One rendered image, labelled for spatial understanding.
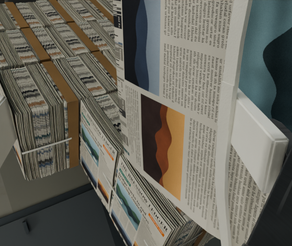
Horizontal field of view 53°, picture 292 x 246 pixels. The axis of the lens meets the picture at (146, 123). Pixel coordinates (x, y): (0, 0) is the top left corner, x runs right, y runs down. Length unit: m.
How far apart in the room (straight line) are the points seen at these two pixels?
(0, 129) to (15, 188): 3.13
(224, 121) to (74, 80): 1.07
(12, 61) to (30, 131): 0.34
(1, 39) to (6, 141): 1.33
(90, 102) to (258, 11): 0.97
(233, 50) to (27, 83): 1.10
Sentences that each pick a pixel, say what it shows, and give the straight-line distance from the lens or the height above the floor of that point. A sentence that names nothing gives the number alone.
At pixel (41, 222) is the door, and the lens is 3.33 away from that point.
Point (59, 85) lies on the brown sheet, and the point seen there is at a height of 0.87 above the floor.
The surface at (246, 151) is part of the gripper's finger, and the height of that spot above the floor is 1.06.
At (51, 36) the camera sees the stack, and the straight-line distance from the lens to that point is 1.53.
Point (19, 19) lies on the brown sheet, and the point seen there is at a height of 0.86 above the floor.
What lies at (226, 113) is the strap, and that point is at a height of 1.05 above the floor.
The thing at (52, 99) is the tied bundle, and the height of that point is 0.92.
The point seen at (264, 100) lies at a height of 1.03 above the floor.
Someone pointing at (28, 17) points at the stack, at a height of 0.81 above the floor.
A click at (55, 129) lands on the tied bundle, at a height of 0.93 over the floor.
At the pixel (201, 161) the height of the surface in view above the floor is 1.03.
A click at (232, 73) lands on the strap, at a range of 0.17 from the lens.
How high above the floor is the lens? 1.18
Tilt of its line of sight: 29 degrees down
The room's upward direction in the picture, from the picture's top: 108 degrees counter-clockwise
